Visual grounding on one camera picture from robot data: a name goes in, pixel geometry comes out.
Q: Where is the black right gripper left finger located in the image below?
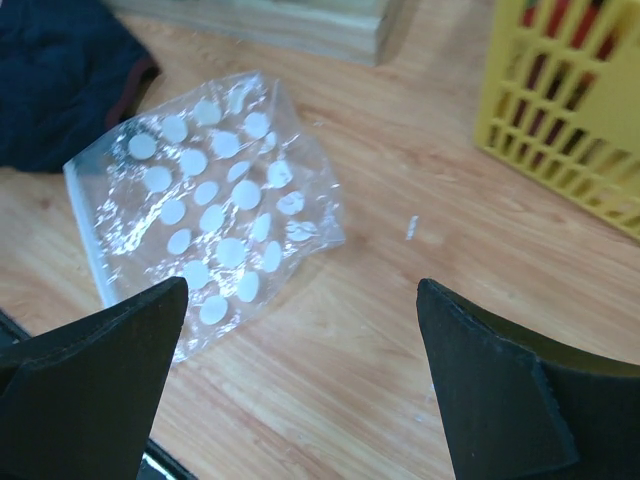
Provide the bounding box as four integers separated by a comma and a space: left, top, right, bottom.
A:
1, 277, 189, 479

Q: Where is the dark navy cloth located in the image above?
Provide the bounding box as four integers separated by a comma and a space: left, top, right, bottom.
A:
1, 0, 160, 173

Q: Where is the clear dotted zip top bag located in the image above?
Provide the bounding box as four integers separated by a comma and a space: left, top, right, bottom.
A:
63, 71, 345, 362

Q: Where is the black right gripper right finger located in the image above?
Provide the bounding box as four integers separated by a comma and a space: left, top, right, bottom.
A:
417, 279, 639, 479

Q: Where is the yellow plastic basket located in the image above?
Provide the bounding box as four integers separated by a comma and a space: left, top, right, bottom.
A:
474, 1, 639, 239

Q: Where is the wooden clothes rack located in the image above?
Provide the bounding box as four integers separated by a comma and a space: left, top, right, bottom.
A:
106, 0, 404, 66

